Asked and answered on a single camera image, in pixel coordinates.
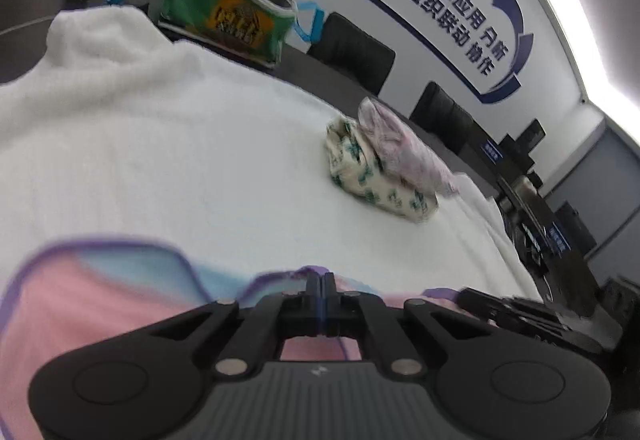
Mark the pink floral folded garment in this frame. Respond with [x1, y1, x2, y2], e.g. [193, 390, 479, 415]
[357, 96, 458, 195]

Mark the black desk device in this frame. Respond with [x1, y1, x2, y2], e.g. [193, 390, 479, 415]
[497, 119, 546, 175]

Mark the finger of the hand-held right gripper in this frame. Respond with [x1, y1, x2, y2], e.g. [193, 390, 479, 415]
[457, 286, 517, 321]

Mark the green bag with blue straps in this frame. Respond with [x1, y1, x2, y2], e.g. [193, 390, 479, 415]
[106, 0, 328, 68]

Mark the cream green-flower folded garment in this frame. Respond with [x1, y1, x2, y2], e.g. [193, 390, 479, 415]
[325, 116, 440, 224]

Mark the black office chair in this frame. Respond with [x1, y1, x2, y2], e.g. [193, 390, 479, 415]
[307, 12, 396, 93]
[409, 80, 476, 153]

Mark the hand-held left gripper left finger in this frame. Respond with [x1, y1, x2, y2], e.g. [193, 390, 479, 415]
[115, 272, 325, 378]

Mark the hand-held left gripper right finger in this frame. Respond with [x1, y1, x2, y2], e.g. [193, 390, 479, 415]
[323, 272, 507, 378]

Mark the pink and blue garment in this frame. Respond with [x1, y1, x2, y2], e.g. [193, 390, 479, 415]
[0, 242, 471, 440]

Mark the white fluffy towel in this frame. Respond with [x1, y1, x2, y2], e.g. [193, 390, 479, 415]
[0, 4, 546, 315]

